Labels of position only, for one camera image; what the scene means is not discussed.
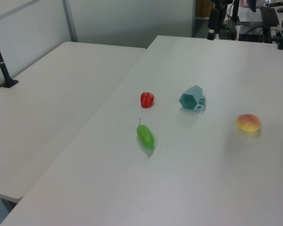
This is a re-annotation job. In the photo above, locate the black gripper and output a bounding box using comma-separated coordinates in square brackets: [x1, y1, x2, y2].
[207, 8, 227, 41]

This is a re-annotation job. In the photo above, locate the teal hexagonal mug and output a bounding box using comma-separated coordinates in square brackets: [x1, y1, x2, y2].
[178, 85, 207, 112]

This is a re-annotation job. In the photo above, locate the black monitor stand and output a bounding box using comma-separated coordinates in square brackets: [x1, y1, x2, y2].
[230, 0, 241, 26]

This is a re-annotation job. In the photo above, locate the black equipment box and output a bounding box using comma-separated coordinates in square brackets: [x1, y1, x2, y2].
[238, 23, 274, 43]

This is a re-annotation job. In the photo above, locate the black keyboard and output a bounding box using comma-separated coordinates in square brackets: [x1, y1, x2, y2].
[259, 6, 280, 27]

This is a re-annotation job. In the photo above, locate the red apple toy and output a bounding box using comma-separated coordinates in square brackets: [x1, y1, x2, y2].
[140, 91, 155, 109]

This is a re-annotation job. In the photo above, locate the orange toy peach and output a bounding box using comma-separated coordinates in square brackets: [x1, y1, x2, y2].
[236, 113, 261, 133]

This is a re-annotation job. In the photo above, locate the green toy pepper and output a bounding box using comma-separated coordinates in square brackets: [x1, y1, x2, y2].
[136, 118, 156, 150]

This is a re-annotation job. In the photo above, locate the black pole with base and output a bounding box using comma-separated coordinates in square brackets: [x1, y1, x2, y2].
[0, 23, 19, 89]

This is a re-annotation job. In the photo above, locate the grey metal partition post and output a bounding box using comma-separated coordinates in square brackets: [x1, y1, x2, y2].
[62, 0, 78, 43]

